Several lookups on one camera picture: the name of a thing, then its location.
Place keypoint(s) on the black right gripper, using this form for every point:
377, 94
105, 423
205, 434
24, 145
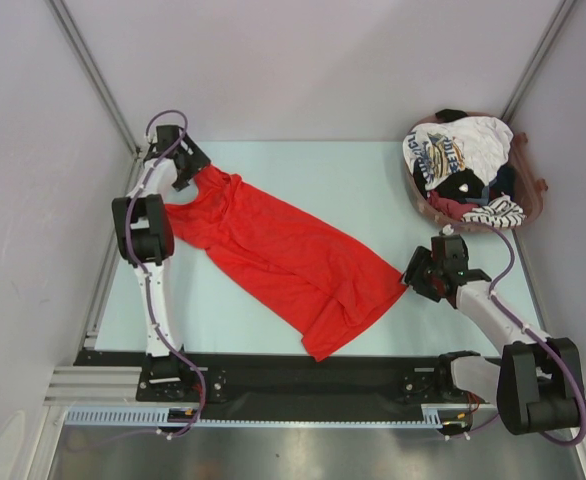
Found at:
420, 258

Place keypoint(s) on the red tank top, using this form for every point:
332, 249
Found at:
324, 283

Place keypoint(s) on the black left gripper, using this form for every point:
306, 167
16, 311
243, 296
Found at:
197, 159

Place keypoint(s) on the navy white striped tank top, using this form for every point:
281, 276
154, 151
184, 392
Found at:
502, 213

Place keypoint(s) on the aluminium frame rail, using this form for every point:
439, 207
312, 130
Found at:
85, 385

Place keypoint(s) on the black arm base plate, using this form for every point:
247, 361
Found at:
280, 389

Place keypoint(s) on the maroon tank top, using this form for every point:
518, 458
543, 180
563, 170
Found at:
449, 207

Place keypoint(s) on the white slotted cable duct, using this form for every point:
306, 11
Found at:
165, 417

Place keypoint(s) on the white printed tank top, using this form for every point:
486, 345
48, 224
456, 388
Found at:
480, 144

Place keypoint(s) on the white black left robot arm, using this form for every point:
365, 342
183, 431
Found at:
145, 240

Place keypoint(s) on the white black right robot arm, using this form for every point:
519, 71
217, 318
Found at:
537, 387

